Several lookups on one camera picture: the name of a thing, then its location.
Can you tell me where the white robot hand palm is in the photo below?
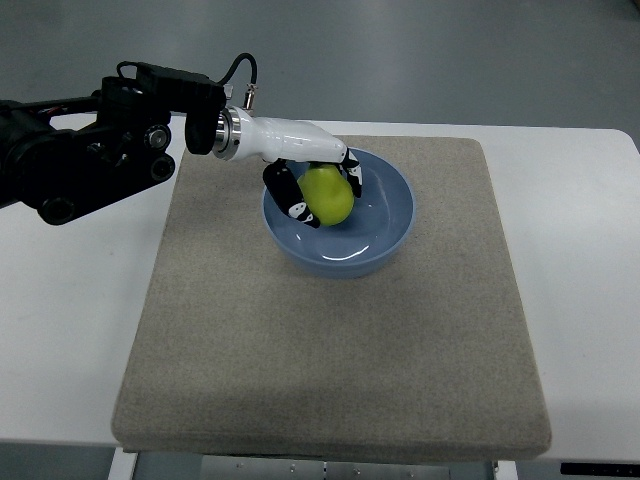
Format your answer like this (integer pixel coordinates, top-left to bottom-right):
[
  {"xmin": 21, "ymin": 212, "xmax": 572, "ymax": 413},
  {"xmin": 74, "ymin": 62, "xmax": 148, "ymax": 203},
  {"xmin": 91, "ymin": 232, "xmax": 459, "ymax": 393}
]
[{"xmin": 214, "ymin": 107, "xmax": 347, "ymax": 164}]

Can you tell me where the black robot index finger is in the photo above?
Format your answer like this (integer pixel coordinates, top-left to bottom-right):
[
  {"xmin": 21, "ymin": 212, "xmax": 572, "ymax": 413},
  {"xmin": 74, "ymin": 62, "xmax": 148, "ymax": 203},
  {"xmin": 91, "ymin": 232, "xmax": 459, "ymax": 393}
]
[{"xmin": 340, "ymin": 148, "xmax": 363, "ymax": 197}]

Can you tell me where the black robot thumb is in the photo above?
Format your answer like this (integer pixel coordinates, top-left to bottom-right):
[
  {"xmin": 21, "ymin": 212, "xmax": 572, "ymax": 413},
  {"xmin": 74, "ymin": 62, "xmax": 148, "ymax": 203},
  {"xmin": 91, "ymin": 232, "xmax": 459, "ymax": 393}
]
[{"xmin": 263, "ymin": 160, "xmax": 320, "ymax": 228}]

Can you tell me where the green pear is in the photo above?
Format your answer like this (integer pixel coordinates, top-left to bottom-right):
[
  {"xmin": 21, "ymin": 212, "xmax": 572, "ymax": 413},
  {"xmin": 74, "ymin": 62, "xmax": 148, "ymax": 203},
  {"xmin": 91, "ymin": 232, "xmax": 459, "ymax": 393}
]
[{"xmin": 298, "ymin": 163, "xmax": 355, "ymax": 226}]

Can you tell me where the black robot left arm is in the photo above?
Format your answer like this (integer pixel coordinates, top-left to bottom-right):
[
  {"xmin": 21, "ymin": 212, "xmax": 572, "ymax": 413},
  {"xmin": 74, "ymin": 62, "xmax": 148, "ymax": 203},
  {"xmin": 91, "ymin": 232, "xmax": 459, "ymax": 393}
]
[{"xmin": 1, "ymin": 62, "xmax": 363, "ymax": 228}]

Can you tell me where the blue bowl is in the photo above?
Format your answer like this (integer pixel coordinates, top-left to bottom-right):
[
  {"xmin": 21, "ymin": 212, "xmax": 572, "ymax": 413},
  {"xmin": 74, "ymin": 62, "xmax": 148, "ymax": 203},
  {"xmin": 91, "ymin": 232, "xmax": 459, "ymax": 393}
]
[{"xmin": 262, "ymin": 149, "xmax": 416, "ymax": 279}]

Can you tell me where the beige fabric mat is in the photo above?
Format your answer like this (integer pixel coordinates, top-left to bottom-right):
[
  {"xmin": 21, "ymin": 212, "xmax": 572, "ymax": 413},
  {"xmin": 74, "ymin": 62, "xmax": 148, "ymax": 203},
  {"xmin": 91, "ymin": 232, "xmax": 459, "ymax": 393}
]
[{"xmin": 111, "ymin": 136, "xmax": 552, "ymax": 463}]

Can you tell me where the white table frame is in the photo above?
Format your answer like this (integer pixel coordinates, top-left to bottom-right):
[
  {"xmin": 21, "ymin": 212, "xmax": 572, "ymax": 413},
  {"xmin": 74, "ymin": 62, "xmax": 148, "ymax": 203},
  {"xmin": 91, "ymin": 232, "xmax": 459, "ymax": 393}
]
[{"xmin": 108, "ymin": 448, "xmax": 519, "ymax": 479}]

